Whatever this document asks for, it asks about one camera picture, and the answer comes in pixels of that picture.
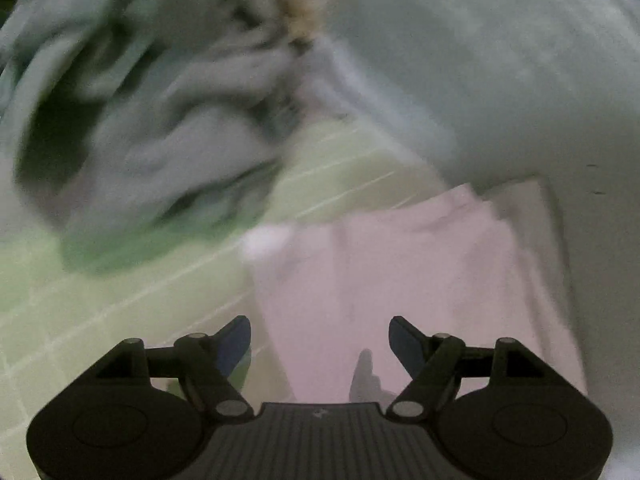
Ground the white garment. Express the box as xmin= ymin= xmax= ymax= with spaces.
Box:
xmin=242 ymin=179 xmax=587 ymax=405

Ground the green grid bed sheet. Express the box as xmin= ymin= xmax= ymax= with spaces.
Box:
xmin=1 ymin=122 xmax=446 ymax=479

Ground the grey-blue crumpled garment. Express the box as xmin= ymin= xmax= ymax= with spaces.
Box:
xmin=1 ymin=0 xmax=321 ymax=271

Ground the light blue carrot-print quilt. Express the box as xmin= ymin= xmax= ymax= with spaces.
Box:
xmin=318 ymin=0 xmax=639 ymax=479

